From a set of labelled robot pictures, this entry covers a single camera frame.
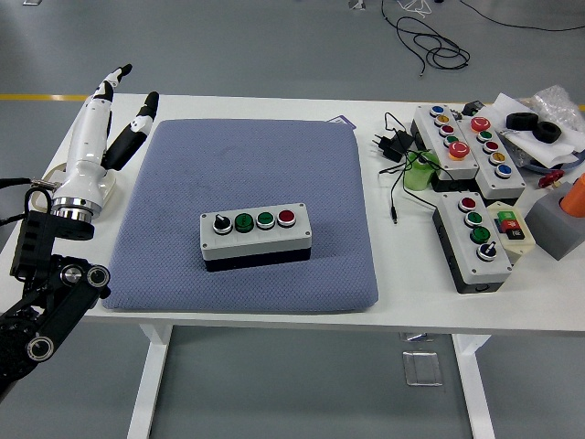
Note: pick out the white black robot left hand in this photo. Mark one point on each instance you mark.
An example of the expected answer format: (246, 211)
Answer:
(89, 142)

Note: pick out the grey four-button control box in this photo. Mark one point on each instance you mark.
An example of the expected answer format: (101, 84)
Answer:
(256, 242)
(485, 270)

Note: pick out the grey five-button control box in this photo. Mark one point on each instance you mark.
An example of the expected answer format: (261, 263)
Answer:
(462, 170)
(508, 187)

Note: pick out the blue-grey padded mat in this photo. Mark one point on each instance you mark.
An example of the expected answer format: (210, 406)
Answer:
(256, 164)

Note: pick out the white table leg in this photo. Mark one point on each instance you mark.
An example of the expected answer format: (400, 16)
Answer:
(477, 393)
(148, 388)

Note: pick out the purple white card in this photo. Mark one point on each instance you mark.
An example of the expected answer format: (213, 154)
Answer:
(343, 121)

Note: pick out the green plastic cylinder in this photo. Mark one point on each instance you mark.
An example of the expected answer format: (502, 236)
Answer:
(416, 178)

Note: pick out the small black device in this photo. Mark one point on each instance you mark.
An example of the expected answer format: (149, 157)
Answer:
(472, 109)

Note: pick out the metal floor socket plate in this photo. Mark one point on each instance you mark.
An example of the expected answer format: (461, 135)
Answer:
(422, 368)

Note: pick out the white paper sheet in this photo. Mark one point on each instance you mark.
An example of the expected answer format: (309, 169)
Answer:
(535, 148)

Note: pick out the red valve knob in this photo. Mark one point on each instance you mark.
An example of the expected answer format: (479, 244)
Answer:
(549, 178)

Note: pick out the grey block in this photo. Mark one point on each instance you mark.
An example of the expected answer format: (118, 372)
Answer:
(548, 224)

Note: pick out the clear plastic bag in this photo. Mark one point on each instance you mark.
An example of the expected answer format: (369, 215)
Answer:
(555, 103)

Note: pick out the orange cylinder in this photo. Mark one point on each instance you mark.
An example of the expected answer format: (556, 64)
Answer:
(577, 196)

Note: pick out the cream three-key switch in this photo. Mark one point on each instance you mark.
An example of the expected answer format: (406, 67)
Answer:
(518, 245)

